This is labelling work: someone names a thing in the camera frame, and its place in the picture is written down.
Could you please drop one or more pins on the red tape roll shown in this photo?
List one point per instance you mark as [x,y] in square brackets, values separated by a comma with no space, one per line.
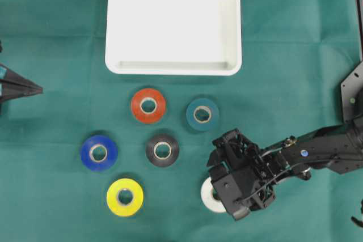
[148,94]

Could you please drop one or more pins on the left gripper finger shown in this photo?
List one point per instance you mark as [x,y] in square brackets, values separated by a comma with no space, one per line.
[11,77]
[12,94]

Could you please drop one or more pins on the white tape roll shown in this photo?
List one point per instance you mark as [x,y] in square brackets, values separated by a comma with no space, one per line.
[210,197]

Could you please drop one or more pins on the white plastic case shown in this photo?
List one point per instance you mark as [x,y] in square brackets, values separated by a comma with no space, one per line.
[174,37]

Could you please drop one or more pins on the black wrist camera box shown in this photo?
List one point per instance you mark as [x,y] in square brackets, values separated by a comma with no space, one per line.
[239,190]

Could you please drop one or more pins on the blue tape roll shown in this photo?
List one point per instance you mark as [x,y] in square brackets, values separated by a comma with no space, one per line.
[111,153]

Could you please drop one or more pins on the black tape roll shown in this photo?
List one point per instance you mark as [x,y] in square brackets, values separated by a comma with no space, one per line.
[162,139]

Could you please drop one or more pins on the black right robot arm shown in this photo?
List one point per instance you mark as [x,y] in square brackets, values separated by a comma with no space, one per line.
[338,148]

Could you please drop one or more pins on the green table cloth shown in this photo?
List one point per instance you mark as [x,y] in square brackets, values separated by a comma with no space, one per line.
[295,54]

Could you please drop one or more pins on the teal green tape roll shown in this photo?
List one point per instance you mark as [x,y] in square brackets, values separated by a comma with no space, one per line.
[205,104]

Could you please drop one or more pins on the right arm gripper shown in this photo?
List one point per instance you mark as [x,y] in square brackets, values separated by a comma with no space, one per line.
[235,151]

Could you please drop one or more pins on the yellow tape roll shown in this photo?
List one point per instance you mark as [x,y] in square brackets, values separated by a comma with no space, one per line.
[116,206]

